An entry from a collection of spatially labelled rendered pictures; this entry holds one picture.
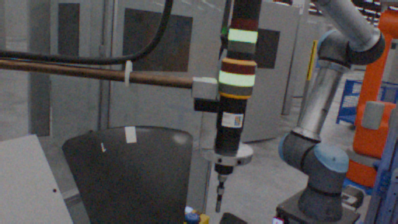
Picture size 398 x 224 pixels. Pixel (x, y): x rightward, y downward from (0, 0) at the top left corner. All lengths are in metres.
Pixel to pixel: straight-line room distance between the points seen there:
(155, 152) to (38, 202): 0.26
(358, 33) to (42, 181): 0.93
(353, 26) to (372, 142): 3.32
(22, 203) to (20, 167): 0.07
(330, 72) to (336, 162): 0.32
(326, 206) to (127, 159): 0.81
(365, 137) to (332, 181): 3.16
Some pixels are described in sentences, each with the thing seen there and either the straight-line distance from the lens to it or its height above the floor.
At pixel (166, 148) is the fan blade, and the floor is 1.40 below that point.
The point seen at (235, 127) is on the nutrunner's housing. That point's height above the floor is 1.50.
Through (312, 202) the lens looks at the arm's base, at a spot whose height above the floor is 1.09.
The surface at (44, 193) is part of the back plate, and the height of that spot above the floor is 1.27.
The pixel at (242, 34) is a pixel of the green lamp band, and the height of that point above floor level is 1.61.
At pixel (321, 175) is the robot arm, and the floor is 1.19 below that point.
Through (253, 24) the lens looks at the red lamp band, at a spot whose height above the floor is 1.62.
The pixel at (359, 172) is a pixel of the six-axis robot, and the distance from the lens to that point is 4.38.
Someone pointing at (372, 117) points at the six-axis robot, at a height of 0.87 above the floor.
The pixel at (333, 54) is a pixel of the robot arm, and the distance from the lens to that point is 1.25.
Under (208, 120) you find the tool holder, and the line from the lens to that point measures 0.40.
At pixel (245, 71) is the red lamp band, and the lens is 0.39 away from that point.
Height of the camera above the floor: 1.61
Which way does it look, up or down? 14 degrees down
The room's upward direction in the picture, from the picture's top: 7 degrees clockwise
